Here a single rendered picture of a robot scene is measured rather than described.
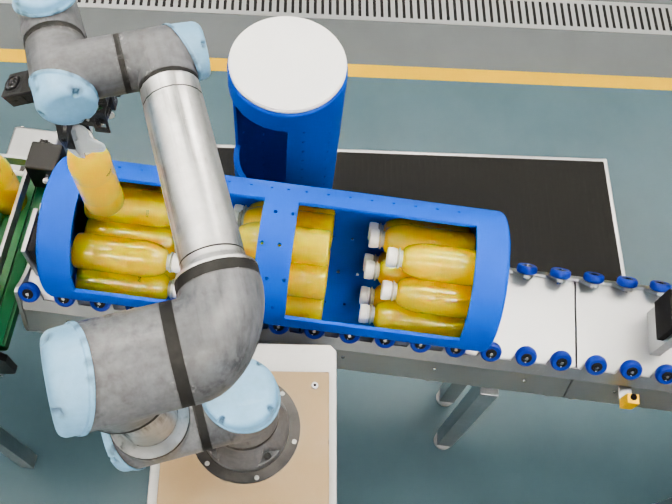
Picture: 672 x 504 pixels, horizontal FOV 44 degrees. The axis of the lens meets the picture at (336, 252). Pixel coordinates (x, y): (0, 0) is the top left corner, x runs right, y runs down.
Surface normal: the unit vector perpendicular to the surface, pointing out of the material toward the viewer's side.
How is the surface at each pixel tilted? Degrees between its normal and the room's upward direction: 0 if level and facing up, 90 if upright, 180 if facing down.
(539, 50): 0
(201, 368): 42
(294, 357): 0
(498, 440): 0
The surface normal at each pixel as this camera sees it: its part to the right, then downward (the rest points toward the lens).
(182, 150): -0.01, -0.41
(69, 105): 0.28, 0.87
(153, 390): 0.26, 0.42
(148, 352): 0.12, -0.25
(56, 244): -0.02, 0.26
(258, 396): 0.19, -0.47
